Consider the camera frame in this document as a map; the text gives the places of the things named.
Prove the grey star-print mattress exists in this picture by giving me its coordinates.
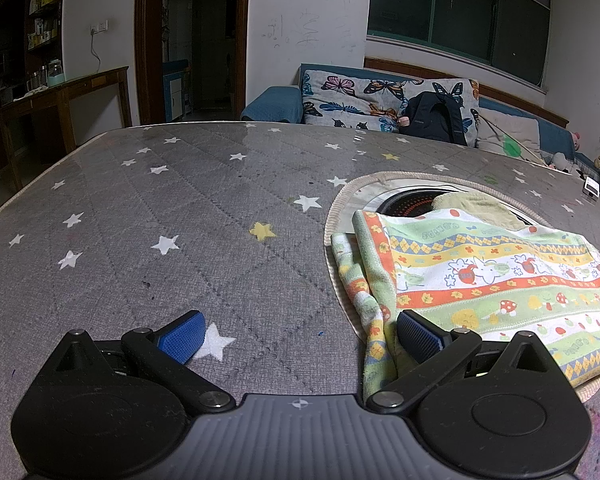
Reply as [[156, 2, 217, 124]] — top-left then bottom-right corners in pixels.
[[0, 120, 600, 480]]

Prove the round beige-trimmed mat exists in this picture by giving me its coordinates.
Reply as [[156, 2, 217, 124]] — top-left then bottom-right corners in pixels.
[[323, 170, 600, 402]]

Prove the blue sofa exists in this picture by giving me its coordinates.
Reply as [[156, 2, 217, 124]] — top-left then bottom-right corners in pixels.
[[240, 63, 600, 177]]

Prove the blue and white cabinet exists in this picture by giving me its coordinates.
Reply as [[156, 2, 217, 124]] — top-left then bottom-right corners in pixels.
[[162, 58, 191, 117]]

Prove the dark wooden desk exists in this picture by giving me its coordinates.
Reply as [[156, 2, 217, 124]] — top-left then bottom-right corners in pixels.
[[0, 65, 133, 192]]

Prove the dark wooden door frame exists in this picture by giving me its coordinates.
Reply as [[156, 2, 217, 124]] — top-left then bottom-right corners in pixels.
[[133, 0, 251, 126]]

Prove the beige pillow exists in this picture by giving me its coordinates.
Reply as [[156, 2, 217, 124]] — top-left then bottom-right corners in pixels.
[[477, 112, 542, 154]]

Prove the black backpack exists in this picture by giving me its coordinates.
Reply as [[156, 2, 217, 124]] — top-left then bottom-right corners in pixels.
[[398, 91, 469, 147]]

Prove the butterfly-print cushion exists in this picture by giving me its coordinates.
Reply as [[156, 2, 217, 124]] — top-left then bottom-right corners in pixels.
[[300, 70, 481, 147]]

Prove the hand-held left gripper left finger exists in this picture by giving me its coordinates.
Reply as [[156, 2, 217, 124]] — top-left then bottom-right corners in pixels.
[[54, 310, 235, 415]]

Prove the colourful striped child's jacket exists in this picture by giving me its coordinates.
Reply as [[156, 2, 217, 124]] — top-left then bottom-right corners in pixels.
[[330, 192, 600, 397]]

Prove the green-framed window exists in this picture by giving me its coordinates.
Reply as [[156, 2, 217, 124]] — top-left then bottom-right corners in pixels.
[[367, 0, 554, 89]]

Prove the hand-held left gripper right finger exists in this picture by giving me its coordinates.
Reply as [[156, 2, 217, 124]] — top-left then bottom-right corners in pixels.
[[365, 309, 552, 416]]

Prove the dark wooden shelf unit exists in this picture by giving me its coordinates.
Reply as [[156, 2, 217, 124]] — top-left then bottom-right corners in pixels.
[[0, 0, 67, 111]]

